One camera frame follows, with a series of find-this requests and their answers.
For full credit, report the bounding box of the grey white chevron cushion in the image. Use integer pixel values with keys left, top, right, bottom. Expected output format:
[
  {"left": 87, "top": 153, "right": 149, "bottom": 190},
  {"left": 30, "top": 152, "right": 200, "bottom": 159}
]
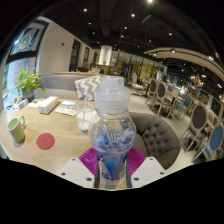
[{"left": 73, "top": 75, "right": 103, "bottom": 101}]

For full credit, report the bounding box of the white tissue box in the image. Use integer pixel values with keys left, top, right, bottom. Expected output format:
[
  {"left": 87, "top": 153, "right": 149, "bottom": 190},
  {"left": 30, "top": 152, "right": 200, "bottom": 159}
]
[{"left": 37, "top": 95, "right": 59, "bottom": 115}]

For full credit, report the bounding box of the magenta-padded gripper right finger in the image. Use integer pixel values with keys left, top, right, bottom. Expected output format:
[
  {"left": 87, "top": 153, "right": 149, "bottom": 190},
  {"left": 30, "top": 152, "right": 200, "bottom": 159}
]
[{"left": 125, "top": 147, "right": 168, "bottom": 189}]

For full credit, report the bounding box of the green potted plant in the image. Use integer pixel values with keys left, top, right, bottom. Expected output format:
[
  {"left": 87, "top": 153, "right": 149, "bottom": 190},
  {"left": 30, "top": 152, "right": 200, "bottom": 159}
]
[{"left": 14, "top": 68, "right": 46, "bottom": 101}]

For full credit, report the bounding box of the clear drinking glass with straw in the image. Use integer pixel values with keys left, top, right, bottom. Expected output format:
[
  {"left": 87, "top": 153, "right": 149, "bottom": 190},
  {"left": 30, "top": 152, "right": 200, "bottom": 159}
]
[{"left": 75, "top": 100, "right": 96, "bottom": 132}]

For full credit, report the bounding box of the white round column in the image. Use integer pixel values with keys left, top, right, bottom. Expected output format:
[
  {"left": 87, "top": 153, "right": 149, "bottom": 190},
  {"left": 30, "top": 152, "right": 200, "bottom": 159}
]
[{"left": 98, "top": 44, "right": 113, "bottom": 66}]

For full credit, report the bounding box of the flat round red coaster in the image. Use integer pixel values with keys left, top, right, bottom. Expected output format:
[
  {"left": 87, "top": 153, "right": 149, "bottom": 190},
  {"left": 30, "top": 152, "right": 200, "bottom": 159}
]
[{"left": 36, "top": 132, "right": 56, "bottom": 150}]

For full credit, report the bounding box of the dark framed food poster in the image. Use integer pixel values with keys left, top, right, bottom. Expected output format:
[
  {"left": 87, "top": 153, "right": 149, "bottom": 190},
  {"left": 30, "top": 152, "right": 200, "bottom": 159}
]
[{"left": 9, "top": 21, "right": 49, "bottom": 56}]

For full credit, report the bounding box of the grey curved sofa bench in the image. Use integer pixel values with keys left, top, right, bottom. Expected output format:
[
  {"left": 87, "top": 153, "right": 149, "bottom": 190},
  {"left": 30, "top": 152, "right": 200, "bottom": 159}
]
[{"left": 33, "top": 71, "right": 101, "bottom": 101}]

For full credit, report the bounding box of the white open booklet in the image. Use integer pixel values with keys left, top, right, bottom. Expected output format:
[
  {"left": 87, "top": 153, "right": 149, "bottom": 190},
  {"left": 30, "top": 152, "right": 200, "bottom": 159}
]
[{"left": 54, "top": 100, "right": 78, "bottom": 117}]

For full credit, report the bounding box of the clear blue-labelled water bottle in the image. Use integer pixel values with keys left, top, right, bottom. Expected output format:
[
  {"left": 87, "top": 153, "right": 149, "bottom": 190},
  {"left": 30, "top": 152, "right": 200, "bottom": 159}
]
[{"left": 88, "top": 75, "right": 138, "bottom": 190}]

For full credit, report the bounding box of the group of ceiling spotlights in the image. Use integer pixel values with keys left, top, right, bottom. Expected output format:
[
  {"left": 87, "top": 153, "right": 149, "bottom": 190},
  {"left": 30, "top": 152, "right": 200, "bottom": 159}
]
[{"left": 81, "top": 0, "right": 214, "bottom": 61}]

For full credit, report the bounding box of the pale green ceramic mug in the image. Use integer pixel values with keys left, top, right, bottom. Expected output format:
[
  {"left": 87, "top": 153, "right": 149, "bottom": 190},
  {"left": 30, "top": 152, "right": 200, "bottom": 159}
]
[{"left": 7, "top": 115, "right": 27, "bottom": 144}]

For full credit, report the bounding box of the grey tufted armchair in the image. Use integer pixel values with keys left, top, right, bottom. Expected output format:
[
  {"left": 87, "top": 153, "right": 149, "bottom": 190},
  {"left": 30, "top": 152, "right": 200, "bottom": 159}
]
[{"left": 128, "top": 111, "right": 182, "bottom": 171}]

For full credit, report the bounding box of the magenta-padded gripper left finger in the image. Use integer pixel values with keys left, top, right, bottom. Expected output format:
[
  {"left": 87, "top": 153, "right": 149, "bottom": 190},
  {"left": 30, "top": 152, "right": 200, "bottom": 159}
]
[{"left": 57, "top": 147, "right": 100, "bottom": 189}]

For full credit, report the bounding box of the group of dining chairs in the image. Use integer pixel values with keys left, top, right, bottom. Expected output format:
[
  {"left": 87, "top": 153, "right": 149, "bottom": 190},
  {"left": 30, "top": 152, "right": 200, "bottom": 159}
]
[{"left": 129, "top": 71, "right": 224, "bottom": 163}]

